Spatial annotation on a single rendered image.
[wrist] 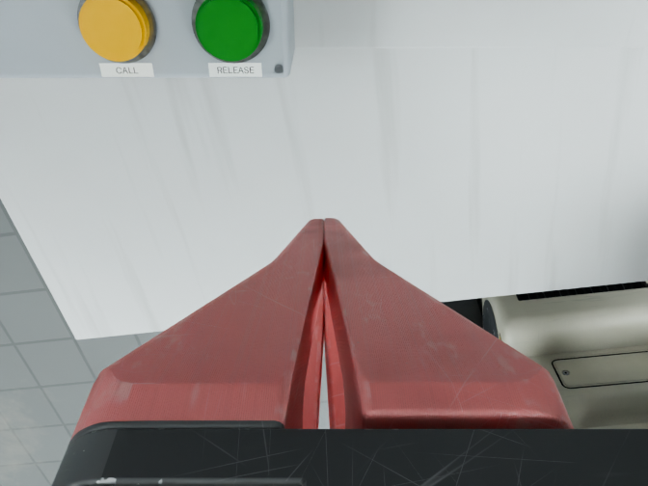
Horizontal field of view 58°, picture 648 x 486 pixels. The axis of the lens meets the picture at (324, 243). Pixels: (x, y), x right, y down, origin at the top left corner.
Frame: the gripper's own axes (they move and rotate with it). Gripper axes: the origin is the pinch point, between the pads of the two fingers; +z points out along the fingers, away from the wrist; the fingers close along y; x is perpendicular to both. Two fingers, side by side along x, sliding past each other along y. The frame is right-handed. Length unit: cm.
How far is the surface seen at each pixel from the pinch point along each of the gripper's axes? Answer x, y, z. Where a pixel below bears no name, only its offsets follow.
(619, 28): 5.4, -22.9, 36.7
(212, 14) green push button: 1.6, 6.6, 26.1
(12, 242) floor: 88, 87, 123
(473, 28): 5.4, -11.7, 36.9
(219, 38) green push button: 3.0, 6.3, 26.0
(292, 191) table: 20.1, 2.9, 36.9
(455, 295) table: 32, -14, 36
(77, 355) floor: 132, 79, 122
